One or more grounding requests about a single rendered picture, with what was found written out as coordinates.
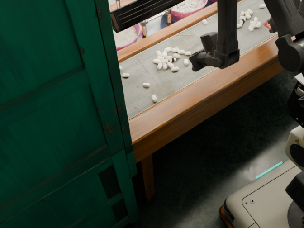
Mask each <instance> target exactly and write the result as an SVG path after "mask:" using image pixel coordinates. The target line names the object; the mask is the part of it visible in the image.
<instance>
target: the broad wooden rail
mask: <svg viewBox="0 0 304 228"><path fill-rule="evenodd" d="M278 38H279V37H278V34H277V35H275V36H273V37H271V38H270V39H268V40H266V41H265V42H263V43H261V44H259V45H258V46H256V47H254V48H253V49H251V50H249V51H247V52H246V53H244V54H242V55H240V58H239V61H238V62H237V63H235V64H233V65H231V66H229V67H226V68H224V69H220V68H218V69H216V70H215V71H213V72H211V73H209V74H208V75H206V76H204V77H202V78H201V79H199V80H197V81H196V82H194V83H192V84H191V85H189V86H187V87H185V88H184V89H182V90H180V91H178V92H177V93H175V94H173V95H171V96H170V97H168V98H166V99H165V100H163V101H161V102H160V103H158V104H156V105H154V106H153V107H151V108H149V109H147V110H146V111H144V112H142V113H140V114H139V115H137V116H135V117H134V118H132V119H130V120H129V127H130V134H131V139H132V145H133V153H134V157H135V162H136V164H137V163H138V162H140V161H141V160H143V159H144V158H146V157H148V156H150V155H151V154H153V153H154V152H156V151H157V150H159V149H160V148H162V147H164V146H165V145H167V144H168V143H170V142H172V141H173V140H175V139H176V138H178V137H179V136H181V135H182V134H184V133H186V132H187V131H189V130H191V129H192V128H194V127H195V126H197V125H198V124H200V123H201V122H203V121H204V120H206V119H208V118H209V117H211V116H213V115H214V114H216V113H217V112H219V111H221V110H222V109H224V108H225V107H227V106H228V105H230V104H231V103H233V102H235V101H236V100H238V99H240V98H241V97H243V96H244V95H246V94H247V93H249V92H250V91H252V90H254V89H255V88H257V87H258V86H260V85H262V84H263V83H265V82H266V81H268V80H269V79H271V78H273V77H274V76H276V75H277V74H279V73H281V72H282V71H284V70H285V69H284V68H283V67H282V66H281V65H280V63H279V61H278V57H277V54H278V48H277V46H276V44H275V41H276V40H277V39H278Z"/></svg>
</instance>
